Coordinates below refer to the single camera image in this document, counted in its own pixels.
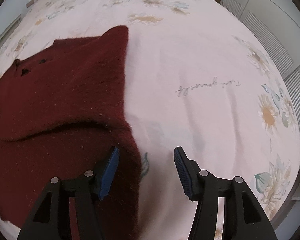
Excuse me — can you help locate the dark red knit sweater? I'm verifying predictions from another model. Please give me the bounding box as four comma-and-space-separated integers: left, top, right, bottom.
0, 25, 141, 239

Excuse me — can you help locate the floral pink bedspread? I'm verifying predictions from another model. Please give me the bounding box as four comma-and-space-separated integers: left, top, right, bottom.
0, 0, 300, 239

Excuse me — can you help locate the white wardrobe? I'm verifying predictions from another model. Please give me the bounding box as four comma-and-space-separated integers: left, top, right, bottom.
207, 0, 300, 168

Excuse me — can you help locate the left wall switch plate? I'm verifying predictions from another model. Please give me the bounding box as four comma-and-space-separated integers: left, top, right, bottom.
26, 0, 34, 8

